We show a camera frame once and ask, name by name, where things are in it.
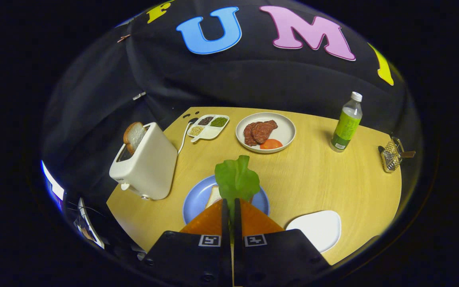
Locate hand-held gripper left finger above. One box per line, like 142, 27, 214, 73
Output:
144, 199, 232, 287

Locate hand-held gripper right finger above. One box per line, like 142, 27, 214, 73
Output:
233, 198, 332, 287

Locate green lettuce leaf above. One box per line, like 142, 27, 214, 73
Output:
214, 155, 261, 224

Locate toasted white bread slice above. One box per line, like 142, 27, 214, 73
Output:
123, 122, 147, 155

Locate white rounded square plate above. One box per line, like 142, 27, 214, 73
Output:
285, 210, 341, 254

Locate blue round plate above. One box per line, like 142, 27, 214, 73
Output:
182, 175, 270, 224

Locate plain white bread slice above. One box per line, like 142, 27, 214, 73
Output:
206, 185, 223, 208

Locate white toaster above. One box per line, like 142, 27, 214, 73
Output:
109, 122, 178, 201

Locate red tomato slice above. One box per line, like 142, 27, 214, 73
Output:
260, 138, 283, 150

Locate small brown meat slice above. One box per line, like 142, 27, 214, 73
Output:
243, 122, 259, 146

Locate white divided condiment dish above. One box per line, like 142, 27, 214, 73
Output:
187, 114, 230, 143

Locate large brown meat slice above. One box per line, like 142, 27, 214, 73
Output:
251, 120, 278, 144

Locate white round plate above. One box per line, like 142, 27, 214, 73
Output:
235, 112, 296, 154

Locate green label plastic bottle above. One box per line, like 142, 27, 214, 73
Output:
330, 91, 363, 153

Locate black backdrop cloth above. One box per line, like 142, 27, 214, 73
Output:
42, 0, 417, 200

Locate white toaster cable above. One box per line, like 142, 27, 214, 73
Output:
178, 118, 199, 154

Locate metal wire basket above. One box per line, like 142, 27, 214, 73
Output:
378, 136, 416, 173

